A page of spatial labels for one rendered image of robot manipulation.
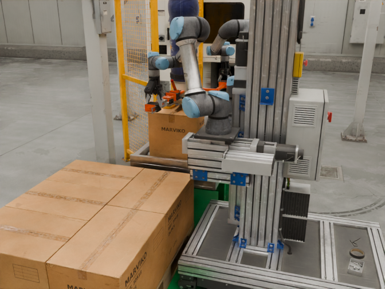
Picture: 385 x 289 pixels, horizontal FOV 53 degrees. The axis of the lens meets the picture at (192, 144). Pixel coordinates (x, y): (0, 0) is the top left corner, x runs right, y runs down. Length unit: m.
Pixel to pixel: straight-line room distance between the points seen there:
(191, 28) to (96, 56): 1.84
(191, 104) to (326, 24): 9.53
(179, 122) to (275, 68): 0.97
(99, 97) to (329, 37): 8.45
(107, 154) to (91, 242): 1.99
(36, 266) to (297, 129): 1.54
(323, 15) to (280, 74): 9.20
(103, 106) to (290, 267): 2.33
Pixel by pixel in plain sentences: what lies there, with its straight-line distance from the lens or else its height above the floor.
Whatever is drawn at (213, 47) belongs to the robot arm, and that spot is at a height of 1.41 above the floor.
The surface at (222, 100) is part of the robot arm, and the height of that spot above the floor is 1.23.
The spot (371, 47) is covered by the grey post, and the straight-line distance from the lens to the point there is 5.43.
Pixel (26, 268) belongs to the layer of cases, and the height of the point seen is 0.48.
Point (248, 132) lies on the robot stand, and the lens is 2.31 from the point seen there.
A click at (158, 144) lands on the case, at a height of 0.70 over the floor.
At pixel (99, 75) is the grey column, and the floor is 1.08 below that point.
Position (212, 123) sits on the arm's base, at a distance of 2.13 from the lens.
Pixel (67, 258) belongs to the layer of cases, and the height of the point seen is 0.54.
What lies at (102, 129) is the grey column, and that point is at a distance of 3.95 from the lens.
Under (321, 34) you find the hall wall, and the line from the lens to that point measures 11.38.
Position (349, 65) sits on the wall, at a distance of 11.36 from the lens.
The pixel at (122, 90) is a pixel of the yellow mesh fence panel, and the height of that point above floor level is 0.84.
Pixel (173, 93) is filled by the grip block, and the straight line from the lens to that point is 2.85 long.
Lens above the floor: 1.72
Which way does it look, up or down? 20 degrees down
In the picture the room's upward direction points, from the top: straight up
